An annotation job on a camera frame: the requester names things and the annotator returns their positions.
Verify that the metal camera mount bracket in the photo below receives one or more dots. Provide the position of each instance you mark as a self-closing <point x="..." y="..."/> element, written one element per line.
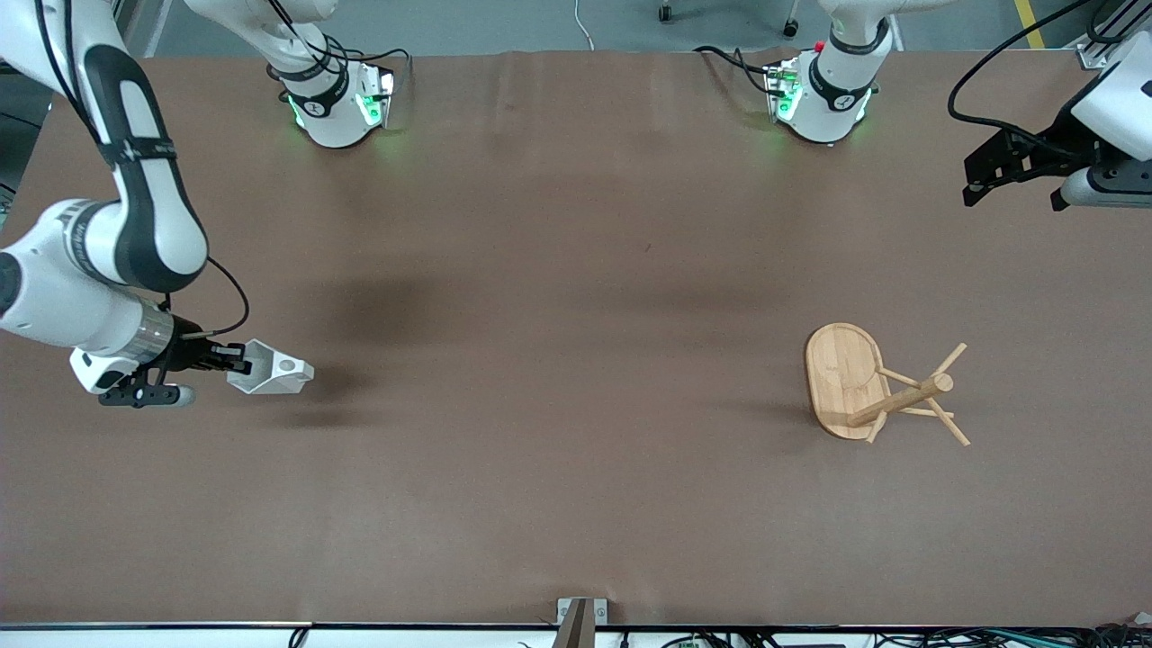
<point x="580" y="621"/>

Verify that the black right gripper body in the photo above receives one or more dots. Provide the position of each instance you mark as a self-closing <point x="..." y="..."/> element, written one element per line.
<point x="187" y="354"/>

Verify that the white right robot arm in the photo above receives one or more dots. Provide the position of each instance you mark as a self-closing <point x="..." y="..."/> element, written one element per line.
<point x="153" y="225"/>

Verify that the wooden cup rack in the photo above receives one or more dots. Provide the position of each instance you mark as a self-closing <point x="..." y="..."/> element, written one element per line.
<point x="841" y="378"/>

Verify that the white hexagonal cup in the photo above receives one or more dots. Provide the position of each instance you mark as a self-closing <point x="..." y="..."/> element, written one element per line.
<point x="283" y="378"/>

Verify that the white table edge rail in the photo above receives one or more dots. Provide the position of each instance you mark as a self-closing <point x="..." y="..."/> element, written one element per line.
<point x="135" y="637"/>

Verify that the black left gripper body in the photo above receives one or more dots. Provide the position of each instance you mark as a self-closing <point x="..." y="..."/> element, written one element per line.
<point x="1049" y="149"/>

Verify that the brown table cover sheet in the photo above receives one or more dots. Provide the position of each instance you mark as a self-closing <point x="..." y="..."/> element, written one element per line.
<point x="576" y="450"/>

